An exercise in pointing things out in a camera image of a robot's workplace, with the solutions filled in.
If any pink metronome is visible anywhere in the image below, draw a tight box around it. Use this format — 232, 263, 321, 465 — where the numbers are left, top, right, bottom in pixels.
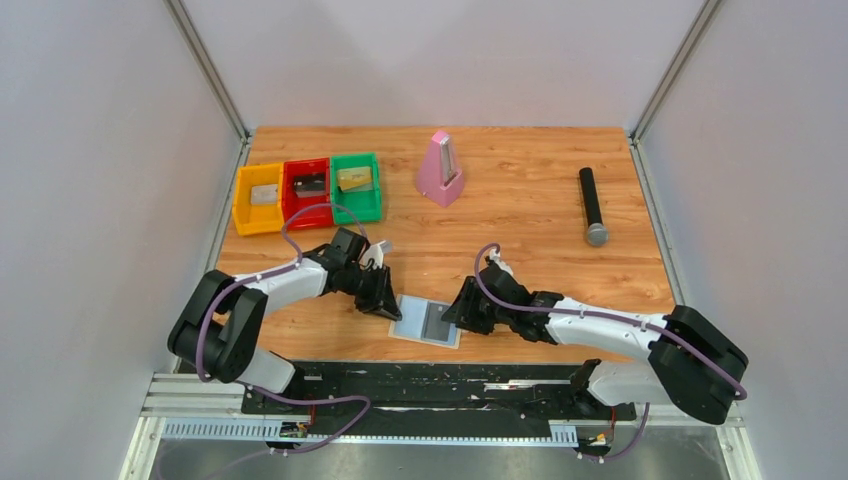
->
415, 130, 465, 208

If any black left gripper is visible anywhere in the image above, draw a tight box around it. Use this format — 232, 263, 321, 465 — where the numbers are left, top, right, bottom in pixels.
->
342, 264, 403, 322

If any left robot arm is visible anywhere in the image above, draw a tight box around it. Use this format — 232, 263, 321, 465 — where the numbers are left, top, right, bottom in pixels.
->
167, 228, 402, 413

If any black silver microphone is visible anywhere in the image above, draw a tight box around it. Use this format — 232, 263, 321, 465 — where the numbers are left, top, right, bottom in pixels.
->
578, 167, 609, 247

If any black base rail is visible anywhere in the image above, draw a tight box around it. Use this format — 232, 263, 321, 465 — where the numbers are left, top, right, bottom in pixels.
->
142, 360, 747, 446

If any gold card stack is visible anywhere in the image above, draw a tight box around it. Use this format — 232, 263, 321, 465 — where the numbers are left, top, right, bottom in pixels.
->
336, 166, 374, 193

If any green plastic bin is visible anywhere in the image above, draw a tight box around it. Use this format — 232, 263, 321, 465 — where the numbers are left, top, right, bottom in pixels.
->
329, 152, 383, 225

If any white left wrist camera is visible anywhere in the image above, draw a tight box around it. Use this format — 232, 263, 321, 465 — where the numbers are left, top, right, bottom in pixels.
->
360, 240, 393, 269

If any silver card stack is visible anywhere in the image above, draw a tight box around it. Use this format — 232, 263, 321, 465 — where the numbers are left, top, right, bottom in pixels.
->
250, 184, 278, 206

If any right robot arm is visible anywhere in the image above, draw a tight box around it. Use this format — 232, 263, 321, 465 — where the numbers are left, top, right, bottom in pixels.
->
443, 260, 749, 425

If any yellow plastic bin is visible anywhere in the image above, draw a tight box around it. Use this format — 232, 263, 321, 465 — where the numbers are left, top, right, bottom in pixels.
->
231, 163, 284, 236

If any black card stack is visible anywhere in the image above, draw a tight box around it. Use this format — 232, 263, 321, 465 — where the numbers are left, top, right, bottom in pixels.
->
292, 173, 327, 198

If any red plastic bin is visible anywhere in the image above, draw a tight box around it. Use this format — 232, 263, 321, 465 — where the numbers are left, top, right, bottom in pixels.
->
281, 157, 334, 230

